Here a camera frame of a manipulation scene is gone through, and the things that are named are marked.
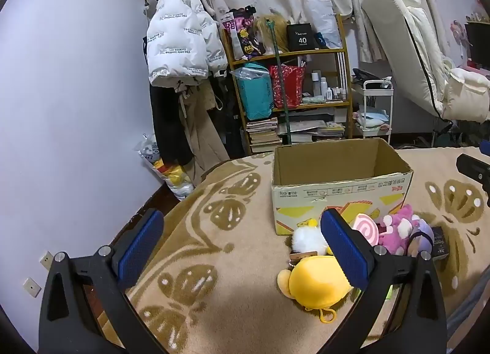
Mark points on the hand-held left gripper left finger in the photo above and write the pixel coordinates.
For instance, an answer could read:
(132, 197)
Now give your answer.
(141, 246)

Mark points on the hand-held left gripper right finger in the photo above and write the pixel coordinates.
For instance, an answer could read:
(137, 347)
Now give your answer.
(344, 254)

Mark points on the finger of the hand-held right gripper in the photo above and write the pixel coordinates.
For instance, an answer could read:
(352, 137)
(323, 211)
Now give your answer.
(472, 168)
(485, 150)

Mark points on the pink and white plush toy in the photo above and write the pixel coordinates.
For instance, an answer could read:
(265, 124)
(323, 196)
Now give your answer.
(365, 229)

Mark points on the yellow plush toy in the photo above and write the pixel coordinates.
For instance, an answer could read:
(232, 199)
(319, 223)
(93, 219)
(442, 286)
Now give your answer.
(314, 281)

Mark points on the white fluffy plush toy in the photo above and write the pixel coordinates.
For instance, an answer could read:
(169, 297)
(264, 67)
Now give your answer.
(306, 239)

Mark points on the magenta plush toy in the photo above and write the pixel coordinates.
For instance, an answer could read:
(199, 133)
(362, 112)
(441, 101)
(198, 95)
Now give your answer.
(398, 231)

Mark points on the printed cardboard box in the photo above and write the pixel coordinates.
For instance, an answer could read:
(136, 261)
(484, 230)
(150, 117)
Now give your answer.
(325, 193)

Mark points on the lavender plush toy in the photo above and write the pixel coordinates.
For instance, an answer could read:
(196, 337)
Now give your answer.
(421, 239)

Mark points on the plastic bag of toys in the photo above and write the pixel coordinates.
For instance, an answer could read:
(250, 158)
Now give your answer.
(172, 177)

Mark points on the small dark box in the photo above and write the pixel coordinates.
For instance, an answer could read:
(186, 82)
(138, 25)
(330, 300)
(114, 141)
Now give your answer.
(440, 243)

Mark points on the beige patterned blanket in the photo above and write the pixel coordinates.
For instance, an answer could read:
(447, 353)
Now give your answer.
(237, 262)

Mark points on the black screen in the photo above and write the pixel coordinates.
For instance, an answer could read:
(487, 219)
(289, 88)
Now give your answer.
(478, 43)

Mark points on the black garment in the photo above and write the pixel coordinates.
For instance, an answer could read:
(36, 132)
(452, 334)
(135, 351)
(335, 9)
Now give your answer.
(168, 128)

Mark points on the white utility cart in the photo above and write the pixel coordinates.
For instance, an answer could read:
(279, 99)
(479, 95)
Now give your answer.
(377, 84)

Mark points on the pile of magazines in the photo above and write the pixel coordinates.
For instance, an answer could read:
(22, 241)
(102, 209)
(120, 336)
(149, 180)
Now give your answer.
(314, 128)

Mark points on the beige trousers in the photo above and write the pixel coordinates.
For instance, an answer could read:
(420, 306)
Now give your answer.
(199, 128)

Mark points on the cream folded mattress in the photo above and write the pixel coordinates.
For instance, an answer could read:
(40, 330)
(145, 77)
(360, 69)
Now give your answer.
(402, 32)

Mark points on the stack of books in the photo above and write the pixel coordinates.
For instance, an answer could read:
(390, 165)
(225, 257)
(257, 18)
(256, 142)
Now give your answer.
(262, 131)

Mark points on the black hanging bag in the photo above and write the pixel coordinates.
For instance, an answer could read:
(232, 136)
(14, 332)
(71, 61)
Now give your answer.
(229, 128)

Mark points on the yellow wooden shelf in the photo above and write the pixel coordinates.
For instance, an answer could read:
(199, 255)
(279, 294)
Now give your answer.
(325, 104)

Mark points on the group of toiletry bottles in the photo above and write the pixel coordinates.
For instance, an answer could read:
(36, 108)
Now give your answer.
(325, 89)

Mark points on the red patterned bag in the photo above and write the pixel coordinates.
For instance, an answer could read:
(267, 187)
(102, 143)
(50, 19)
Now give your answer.
(291, 86)

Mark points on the teal bag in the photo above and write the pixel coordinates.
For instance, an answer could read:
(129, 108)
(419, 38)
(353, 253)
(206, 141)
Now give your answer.
(254, 97)

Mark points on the green pole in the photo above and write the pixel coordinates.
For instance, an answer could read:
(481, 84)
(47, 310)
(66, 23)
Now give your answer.
(281, 82)

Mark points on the white plastic bag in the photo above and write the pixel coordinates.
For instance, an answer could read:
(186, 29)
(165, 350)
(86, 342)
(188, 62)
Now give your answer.
(325, 20)

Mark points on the white puffer jacket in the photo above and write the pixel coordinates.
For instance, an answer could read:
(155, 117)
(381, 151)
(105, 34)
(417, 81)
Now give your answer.
(176, 40)

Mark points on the black box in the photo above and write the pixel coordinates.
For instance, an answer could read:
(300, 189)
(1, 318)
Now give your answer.
(302, 38)

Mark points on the blond wig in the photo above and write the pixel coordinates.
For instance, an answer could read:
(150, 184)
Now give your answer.
(264, 32)

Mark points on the colourful printed packets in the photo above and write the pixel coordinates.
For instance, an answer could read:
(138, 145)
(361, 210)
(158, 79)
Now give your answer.
(241, 32)

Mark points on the wall socket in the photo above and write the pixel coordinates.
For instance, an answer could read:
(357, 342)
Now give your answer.
(32, 287)
(46, 259)

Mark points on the pink wall sticker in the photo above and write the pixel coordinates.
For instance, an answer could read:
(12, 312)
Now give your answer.
(458, 32)

